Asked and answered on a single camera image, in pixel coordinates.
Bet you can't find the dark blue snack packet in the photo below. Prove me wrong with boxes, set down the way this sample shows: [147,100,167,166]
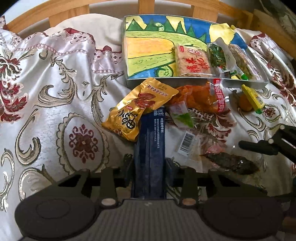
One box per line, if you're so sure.
[132,106,166,199]

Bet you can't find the yellow green snack box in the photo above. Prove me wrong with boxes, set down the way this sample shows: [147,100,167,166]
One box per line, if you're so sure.
[241,84,265,114]

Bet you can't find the small orange fruit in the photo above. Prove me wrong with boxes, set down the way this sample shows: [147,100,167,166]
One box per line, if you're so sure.
[238,93,253,112]

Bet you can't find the gold snack packet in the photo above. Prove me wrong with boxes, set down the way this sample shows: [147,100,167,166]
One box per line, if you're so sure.
[102,77,179,142]

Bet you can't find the orange candy bag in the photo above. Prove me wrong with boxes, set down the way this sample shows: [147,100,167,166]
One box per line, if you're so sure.
[168,78,229,113]

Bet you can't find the brown granola bar packet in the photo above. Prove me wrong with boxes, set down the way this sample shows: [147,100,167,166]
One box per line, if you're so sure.
[228,44,261,81]

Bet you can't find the green white snack packet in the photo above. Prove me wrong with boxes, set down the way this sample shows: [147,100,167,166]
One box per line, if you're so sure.
[207,37,249,80]

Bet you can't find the rice cracker packet red print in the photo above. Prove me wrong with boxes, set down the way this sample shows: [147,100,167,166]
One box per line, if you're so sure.
[174,44,214,78]

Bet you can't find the clear packet dark dried snack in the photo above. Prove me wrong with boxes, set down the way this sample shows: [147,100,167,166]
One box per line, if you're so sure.
[177,131,259,175]

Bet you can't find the white floral bedspread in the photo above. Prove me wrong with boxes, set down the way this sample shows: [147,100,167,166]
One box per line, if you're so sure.
[0,14,296,241]

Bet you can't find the grey tray with dinosaur drawing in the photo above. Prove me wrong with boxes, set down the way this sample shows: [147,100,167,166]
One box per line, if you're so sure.
[122,15,268,89]

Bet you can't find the pile of clothes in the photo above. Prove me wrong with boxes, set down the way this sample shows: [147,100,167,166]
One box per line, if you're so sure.
[260,0,295,40]

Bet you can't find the cream pillow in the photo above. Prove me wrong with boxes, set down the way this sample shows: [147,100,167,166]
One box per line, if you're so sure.
[44,14,122,52]

